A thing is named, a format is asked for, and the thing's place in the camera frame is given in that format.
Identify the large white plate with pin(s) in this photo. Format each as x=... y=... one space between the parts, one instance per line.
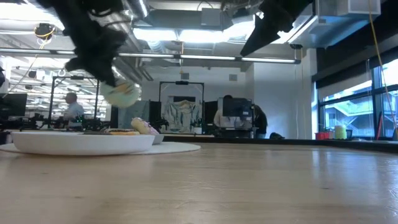
x=177 y=148

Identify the red box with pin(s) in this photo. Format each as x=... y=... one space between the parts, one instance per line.
x=322 y=135

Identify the large pink iced donut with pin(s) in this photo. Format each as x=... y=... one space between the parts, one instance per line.
x=143 y=126

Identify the black bag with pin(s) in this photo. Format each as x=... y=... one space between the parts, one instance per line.
x=276 y=136

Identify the grey ceiling box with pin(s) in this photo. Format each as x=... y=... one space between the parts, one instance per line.
x=211 y=17

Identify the large green iced donut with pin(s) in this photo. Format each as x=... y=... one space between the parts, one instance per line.
x=121 y=95

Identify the silver ceiling duct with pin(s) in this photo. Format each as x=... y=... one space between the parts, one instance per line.
x=140 y=7

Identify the pale draped cloth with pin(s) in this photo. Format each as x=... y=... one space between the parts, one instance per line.
x=182 y=116

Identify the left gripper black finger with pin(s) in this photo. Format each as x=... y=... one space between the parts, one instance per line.
x=99 y=70

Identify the person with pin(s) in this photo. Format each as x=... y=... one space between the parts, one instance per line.
x=260 y=121
x=74 y=110
x=217 y=119

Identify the grey bowl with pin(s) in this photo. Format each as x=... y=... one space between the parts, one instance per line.
x=158 y=139

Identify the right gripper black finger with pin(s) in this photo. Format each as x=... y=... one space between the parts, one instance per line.
x=262 y=35

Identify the black ceiling camera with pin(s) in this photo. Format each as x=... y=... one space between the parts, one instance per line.
x=44 y=31

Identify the small orange donut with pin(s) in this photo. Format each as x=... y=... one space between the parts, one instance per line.
x=122 y=132

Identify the green cylinder container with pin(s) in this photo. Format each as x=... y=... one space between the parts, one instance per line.
x=340 y=132

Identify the black computer monitor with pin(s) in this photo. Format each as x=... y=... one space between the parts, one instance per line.
x=236 y=107
x=12 y=104

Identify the black background stand frame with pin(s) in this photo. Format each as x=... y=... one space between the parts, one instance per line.
x=182 y=82

